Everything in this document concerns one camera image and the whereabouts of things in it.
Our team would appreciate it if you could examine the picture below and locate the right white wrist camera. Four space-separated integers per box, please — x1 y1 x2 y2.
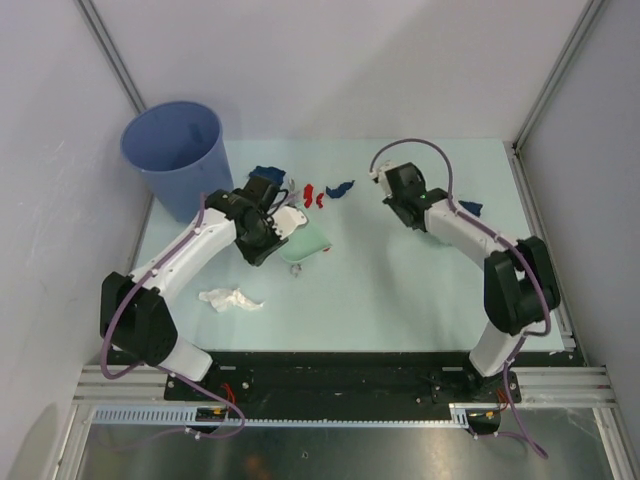
369 161 395 195

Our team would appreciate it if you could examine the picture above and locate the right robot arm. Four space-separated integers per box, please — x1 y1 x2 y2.
370 163 560 401

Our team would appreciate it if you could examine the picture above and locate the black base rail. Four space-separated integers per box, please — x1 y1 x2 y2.
102 349 584 426

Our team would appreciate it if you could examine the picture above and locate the white paper scrap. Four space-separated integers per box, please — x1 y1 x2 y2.
198 288 264 313

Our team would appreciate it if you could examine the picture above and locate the perforated cable duct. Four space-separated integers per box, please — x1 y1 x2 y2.
92 404 499 429

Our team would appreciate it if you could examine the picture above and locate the blue plastic bucket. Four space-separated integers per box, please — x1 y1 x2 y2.
120 101 234 223

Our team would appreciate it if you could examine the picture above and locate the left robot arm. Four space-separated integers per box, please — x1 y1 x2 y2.
100 176 307 400

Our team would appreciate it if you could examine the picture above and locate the left aluminium frame post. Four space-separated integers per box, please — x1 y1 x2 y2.
74 0 147 114

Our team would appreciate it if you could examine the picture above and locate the aluminium frame post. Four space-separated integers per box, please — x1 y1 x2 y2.
512 0 610 153
74 0 147 114

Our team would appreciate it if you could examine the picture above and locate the grey paper scrap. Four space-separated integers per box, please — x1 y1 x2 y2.
290 264 302 277
285 177 300 205

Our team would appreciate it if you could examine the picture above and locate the large dark blue scrap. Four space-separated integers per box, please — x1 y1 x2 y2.
248 166 286 188

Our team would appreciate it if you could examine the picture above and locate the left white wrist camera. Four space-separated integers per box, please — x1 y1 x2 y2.
273 206 308 238

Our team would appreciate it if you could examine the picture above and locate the green dustpan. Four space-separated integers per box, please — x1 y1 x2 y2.
278 223 332 264

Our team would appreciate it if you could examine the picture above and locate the right aluminium frame post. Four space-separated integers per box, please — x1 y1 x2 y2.
512 0 610 153

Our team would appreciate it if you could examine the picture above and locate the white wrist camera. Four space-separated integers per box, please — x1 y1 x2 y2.
273 206 308 238
369 161 395 195

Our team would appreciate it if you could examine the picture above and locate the small dark blue scrap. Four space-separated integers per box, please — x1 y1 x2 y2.
325 180 355 199

